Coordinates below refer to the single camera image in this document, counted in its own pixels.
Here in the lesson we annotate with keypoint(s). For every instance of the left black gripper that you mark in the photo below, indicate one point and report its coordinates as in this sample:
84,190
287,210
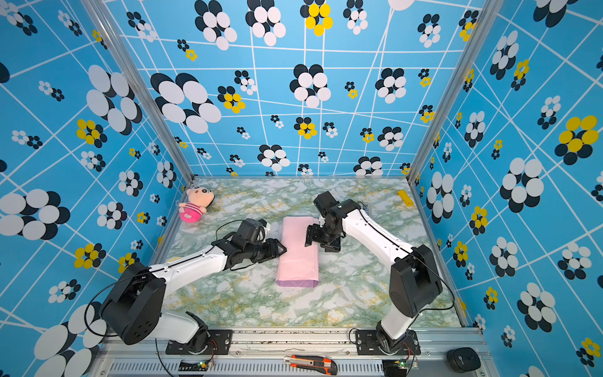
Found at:
275,250

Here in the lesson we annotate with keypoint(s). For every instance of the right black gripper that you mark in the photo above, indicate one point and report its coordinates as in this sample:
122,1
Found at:
312,236

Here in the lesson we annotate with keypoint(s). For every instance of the purple wrapping paper sheet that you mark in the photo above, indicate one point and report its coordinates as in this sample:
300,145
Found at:
299,265

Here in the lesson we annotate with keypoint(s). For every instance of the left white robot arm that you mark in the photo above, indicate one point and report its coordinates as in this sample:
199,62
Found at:
134,310

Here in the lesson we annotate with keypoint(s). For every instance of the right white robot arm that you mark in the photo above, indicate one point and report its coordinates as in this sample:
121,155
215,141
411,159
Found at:
414,281

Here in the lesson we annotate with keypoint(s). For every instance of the pink plush doll toy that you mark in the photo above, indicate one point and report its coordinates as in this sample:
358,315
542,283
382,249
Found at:
199,199

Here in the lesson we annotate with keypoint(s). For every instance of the yellow tape piece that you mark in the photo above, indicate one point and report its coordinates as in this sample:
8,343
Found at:
406,198

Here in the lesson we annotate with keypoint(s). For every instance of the red black utility knife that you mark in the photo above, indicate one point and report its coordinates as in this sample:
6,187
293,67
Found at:
319,364

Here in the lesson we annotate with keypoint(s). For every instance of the black computer mouse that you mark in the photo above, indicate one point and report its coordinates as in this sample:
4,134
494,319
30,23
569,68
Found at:
464,359

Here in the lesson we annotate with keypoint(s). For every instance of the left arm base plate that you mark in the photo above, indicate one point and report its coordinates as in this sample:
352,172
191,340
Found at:
205,342

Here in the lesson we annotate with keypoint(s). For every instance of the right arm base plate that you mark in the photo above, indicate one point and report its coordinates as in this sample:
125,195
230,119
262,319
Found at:
378,343

